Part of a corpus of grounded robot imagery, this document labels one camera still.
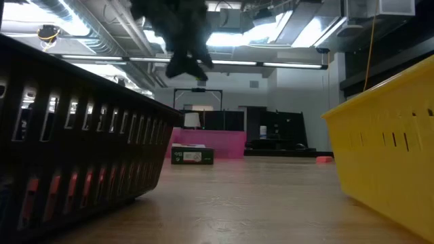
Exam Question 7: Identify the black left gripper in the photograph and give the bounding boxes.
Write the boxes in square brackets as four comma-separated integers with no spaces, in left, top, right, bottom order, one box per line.
[148,0,215,83]

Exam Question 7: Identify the green yellow crayon box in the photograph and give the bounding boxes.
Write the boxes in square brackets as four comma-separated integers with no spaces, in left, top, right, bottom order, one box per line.
[170,143,215,166]

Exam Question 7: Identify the white lamp shade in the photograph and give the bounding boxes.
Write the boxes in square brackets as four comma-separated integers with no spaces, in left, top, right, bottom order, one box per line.
[184,112,201,129]

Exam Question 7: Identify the black partition panels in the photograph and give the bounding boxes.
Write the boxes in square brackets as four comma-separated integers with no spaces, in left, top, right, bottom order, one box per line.
[181,108,245,132]

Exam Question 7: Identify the pink plastic basket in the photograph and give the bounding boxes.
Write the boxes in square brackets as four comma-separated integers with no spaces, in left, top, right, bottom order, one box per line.
[165,127,248,160]

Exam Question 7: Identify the long ceiling light bar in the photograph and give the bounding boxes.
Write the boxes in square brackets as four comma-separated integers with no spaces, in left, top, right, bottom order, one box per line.
[60,54,328,70]

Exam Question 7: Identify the tall black cabinet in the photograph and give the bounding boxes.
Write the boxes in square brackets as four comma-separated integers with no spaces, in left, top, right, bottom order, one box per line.
[245,106,309,150]

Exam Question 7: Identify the low black bench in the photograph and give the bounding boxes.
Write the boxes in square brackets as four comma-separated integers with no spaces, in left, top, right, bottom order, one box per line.
[243,138,318,158]

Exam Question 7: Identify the black plastic slotted basket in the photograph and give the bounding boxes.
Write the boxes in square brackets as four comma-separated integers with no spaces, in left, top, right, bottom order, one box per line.
[0,33,184,244]

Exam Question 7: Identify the round ceiling sensor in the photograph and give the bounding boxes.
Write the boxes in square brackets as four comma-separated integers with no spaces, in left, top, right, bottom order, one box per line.
[36,24,62,52]

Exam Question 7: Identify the red flat item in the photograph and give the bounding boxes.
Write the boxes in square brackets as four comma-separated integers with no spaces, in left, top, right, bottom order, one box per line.
[20,165,115,223]

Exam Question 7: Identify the yellow plastic slotted basket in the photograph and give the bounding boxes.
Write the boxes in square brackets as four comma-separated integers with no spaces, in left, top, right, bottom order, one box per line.
[321,54,434,243]

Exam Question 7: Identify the yellow hanging cable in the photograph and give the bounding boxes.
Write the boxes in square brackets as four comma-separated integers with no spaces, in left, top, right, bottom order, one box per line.
[363,0,380,92]

